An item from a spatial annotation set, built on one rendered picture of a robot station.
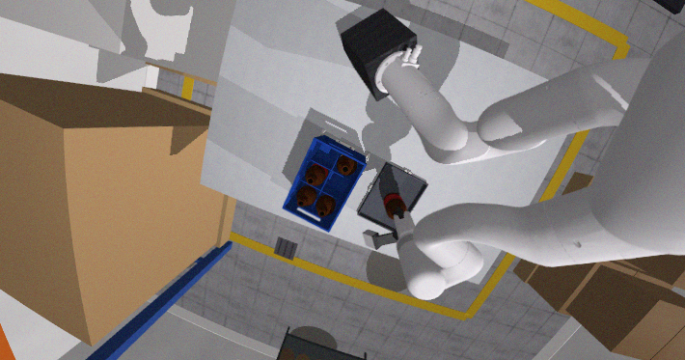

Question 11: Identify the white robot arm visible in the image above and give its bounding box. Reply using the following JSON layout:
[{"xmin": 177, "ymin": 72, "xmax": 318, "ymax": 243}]
[{"xmin": 362, "ymin": 30, "xmax": 685, "ymax": 300}]

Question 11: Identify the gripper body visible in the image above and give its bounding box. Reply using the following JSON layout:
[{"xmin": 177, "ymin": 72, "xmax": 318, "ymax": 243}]
[{"xmin": 394, "ymin": 211, "xmax": 415, "ymax": 240}]

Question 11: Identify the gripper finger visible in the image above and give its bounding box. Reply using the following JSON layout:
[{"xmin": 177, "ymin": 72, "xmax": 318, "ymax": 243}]
[{"xmin": 393, "ymin": 207, "xmax": 404, "ymax": 219}]

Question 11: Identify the dark blue crate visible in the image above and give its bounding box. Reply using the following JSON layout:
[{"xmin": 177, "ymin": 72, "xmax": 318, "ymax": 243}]
[{"xmin": 282, "ymin": 135, "xmax": 367, "ymax": 233}]

